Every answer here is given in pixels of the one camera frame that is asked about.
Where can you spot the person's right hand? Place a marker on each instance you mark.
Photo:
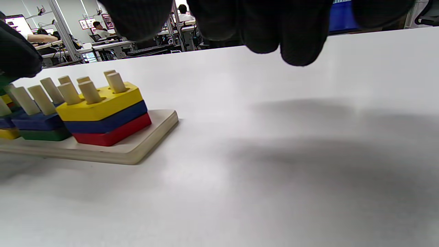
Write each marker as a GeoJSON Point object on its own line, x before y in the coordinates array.
{"type": "Point", "coordinates": [301, 31]}

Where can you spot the another person's forearm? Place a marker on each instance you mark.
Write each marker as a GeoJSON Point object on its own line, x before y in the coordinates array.
{"type": "Point", "coordinates": [43, 37]}

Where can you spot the blue display screen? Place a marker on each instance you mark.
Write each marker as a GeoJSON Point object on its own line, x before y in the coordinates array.
{"type": "Point", "coordinates": [343, 17]}

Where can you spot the black office chair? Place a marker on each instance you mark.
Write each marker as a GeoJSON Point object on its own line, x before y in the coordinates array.
{"type": "Point", "coordinates": [428, 13]}

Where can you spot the white office desk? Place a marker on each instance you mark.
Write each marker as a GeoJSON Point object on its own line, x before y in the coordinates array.
{"type": "Point", "coordinates": [113, 46]}

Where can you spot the wooden peg base board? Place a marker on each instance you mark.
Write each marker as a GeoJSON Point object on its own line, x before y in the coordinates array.
{"type": "Point", "coordinates": [137, 144]}

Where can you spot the blue square block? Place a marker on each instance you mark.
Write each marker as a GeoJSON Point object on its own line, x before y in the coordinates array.
{"type": "Point", "coordinates": [113, 120]}

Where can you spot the yellow square block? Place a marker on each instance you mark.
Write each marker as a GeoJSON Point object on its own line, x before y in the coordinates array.
{"type": "Point", "coordinates": [103, 104]}

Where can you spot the red square block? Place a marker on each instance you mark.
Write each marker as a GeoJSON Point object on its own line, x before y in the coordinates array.
{"type": "Point", "coordinates": [113, 133]}

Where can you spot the metal support column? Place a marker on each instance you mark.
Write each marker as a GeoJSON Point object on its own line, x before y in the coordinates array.
{"type": "Point", "coordinates": [65, 31]}

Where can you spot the row of wooden pegs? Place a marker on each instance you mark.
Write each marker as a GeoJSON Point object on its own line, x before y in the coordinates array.
{"type": "Point", "coordinates": [70, 93]}

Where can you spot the green three-hole block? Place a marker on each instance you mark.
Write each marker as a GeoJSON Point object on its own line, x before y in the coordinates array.
{"type": "Point", "coordinates": [44, 134]}

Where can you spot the blue three-hole block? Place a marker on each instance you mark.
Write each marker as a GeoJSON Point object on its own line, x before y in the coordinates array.
{"type": "Point", "coordinates": [37, 121]}

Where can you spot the computer monitor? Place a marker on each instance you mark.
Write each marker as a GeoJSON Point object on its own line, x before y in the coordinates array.
{"type": "Point", "coordinates": [19, 24]}

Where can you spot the small red block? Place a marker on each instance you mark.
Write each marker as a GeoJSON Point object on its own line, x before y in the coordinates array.
{"type": "Point", "coordinates": [12, 105]}

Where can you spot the green toy block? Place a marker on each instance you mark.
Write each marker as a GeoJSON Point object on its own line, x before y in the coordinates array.
{"type": "Point", "coordinates": [4, 84]}

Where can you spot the small yellow block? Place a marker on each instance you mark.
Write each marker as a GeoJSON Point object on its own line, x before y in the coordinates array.
{"type": "Point", "coordinates": [6, 99]}

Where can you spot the blue two-hole block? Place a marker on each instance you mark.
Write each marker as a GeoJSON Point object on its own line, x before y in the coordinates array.
{"type": "Point", "coordinates": [6, 122]}

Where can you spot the yellow two-hole block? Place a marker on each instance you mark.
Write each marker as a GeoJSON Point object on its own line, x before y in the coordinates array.
{"type": "Point", "coordinates": [8, 133]}

